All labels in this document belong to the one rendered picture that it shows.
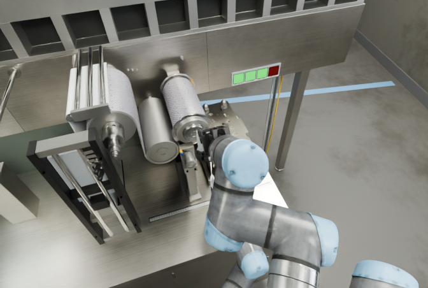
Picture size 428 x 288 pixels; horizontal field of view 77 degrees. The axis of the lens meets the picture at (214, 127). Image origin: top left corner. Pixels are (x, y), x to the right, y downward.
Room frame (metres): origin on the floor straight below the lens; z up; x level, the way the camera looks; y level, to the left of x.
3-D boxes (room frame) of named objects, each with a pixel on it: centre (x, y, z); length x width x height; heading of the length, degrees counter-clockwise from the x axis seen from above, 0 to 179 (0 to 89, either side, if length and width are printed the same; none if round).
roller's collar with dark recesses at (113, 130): (0.57, 0.31, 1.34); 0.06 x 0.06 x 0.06; 16
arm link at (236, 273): (0.27, -0.08, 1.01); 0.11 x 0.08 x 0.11; 145
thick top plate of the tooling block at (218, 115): (0.87, -0.05, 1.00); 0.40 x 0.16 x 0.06; 16
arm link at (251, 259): (0.29, -0.09, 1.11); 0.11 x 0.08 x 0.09; 16
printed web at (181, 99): (0.75, 0.23, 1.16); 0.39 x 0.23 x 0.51; 106
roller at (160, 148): (0.75, 0.22, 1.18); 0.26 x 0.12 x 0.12; 16
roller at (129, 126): (0.72, 0.35, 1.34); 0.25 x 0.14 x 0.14; 16
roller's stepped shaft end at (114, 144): (0.51, 0.29, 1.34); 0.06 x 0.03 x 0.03; 16
